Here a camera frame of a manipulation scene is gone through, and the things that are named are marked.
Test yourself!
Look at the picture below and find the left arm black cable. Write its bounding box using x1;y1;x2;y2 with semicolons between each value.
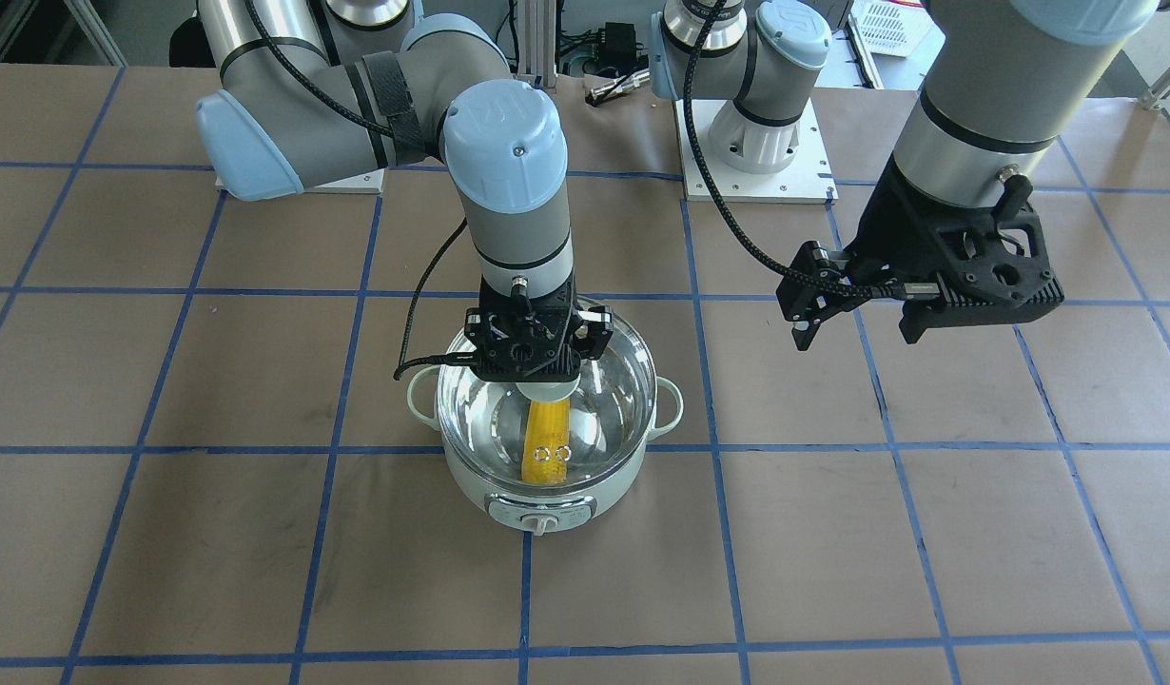
682;0;928;303

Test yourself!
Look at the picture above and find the glass pot lid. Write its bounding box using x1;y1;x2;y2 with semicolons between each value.
436;316;658;496

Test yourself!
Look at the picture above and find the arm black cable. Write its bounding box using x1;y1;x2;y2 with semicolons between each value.
393;219;534;381
682;0;928;303

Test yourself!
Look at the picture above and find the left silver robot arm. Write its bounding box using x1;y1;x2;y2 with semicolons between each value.
649;1;1158;350

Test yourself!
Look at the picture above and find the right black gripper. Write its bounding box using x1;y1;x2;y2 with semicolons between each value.
463;281;614;384

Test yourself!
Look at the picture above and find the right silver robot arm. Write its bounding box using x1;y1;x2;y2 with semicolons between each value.
195;1;613;400

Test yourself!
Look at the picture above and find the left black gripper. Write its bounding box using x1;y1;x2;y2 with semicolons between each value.
776;162;1066;350

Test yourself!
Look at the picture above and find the pale green cooking pot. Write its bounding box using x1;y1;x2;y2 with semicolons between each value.
406;316;684;535

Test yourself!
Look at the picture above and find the yellow corn cob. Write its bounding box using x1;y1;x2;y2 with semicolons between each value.
519;399;572;486

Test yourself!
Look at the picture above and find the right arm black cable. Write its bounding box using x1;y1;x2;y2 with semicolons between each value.
393;219;534;381

